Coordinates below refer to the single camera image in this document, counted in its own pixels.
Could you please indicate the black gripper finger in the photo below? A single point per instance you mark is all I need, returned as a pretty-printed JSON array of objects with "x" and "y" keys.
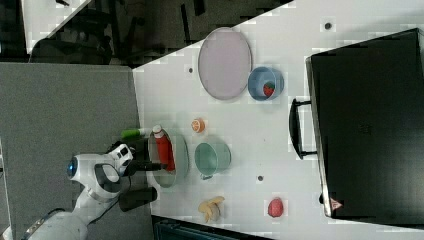
[{"x": 149, "y": 166}]

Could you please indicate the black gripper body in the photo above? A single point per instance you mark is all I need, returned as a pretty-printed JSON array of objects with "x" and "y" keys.
[{"x": 131, "y": 169}]

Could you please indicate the red ketchup bottle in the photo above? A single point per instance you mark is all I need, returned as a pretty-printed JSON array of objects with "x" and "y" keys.
[{"x": 164, "y": 148}]

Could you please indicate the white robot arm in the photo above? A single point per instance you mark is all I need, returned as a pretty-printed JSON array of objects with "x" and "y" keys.
[{"x": 101, "y": 176}]

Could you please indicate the black utensil holder cup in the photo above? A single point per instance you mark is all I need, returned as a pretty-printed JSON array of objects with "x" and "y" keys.
[{"x": 139, "y": 150}]

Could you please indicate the black cylinder cup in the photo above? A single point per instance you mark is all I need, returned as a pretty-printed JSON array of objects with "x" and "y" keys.
[{"x": 137, "y": 198}]

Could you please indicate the green mug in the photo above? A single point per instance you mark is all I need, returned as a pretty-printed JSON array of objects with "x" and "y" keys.
[{"x": 212, "y": 158}]

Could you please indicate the orange slice toy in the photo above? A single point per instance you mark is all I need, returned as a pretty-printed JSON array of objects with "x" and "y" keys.
[{"x": 198, "y": 125}]

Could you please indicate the yellow banana toy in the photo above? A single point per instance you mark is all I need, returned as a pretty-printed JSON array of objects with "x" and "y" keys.
[{"x": 210, "y": 208}]

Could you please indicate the grey round plate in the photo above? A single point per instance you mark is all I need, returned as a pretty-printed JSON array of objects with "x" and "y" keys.
[{"x": 224, "y": 63}]

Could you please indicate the pink round fruit toy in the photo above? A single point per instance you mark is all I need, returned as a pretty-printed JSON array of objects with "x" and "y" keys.
[{"x": 275, "y": 208}]

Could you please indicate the blue bowl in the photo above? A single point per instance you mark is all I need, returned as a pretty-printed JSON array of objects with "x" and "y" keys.
[{"x": 261, "y": 75}]

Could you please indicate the red strawberry toy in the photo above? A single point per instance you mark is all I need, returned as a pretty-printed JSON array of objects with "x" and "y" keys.
[{"x": 268, "y": 89}]

